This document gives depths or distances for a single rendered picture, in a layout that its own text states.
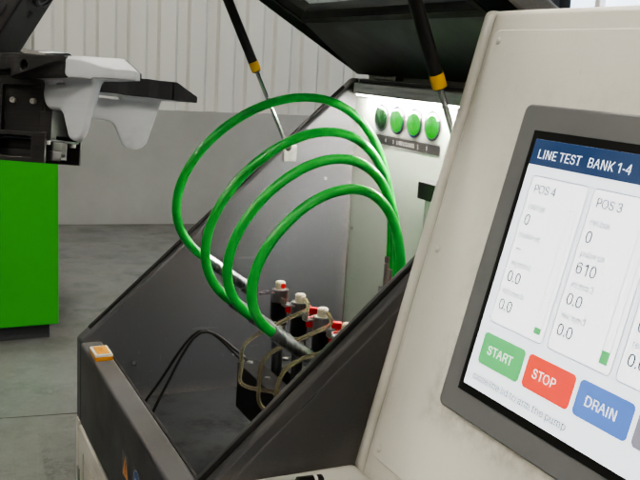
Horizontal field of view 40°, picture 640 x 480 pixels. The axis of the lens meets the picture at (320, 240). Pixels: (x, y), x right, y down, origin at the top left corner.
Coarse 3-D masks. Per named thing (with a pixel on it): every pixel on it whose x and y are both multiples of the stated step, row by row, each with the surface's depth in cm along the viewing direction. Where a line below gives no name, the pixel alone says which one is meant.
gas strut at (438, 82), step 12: (408, 0) 106; (420, 0) 106; (420, 12) 106; (420, 24) 107; (420, 36) 108; (432, 36) 108; (432, 48) 108; (432, 60) 109; (432, 72) 110; (432, 84) 110; (444, 84) 110; (444, 96) 111; (444, 108) 112
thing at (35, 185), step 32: (0, 160) 429; (0, 192) 432; (32, 192) 439; (0, 224) 435; (32, 224) 442; (0, 256) 438; (32, 256) 445; (0, 288) 441; (32, 288) 448; (0, 320) 444; (32, 320) 451
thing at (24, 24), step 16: (0, 0) 67; (16, 0) 67; (32, 0) 69; (48, 0) 70; (0, 16) 67; (16, 16) 68; (32, 16) 70; (0, 32) 68; (16, 32) 70; (0, 48) 69; (16, 48) 71
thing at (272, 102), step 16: (288, 96) 136; (304, 96) 137; (320, 96) 139; (240, 112) 134; (256, 112) 135; (352, 112) 142; (224, 128) 133; (368, 128) 143; (208, 144) 132; (192, 160) 132; (384, 160) 146; (176, 192) 132; (176, 208) 132; (176, 224) 133
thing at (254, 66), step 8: (224, 0) 162; (232, 0) 163; (232, 8) 163; (232, 16) 163; (232, 24) 164; (240, 24) 164; (240, 32) 164; (240, 40) 165; (248, 40) 165; (248, 48) 165; (248, 56) 166; (256, 64) 166; (256, 72) 167; (264, 88) 168; (272, 112) 170; (280, 128) 171; (288, 152) 172; (296, 152) 173; (288, 160) 172
